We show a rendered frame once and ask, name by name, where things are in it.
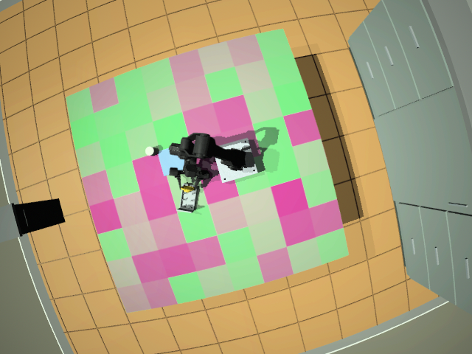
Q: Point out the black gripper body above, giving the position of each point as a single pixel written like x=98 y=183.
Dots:
x=175 y=172

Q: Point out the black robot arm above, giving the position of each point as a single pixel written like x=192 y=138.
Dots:
x=205 y=147

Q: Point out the yellow plate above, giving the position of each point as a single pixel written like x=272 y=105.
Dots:
x=187 y=188

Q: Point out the light blue square mat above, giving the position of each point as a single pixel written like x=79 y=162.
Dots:
x=167 y=161

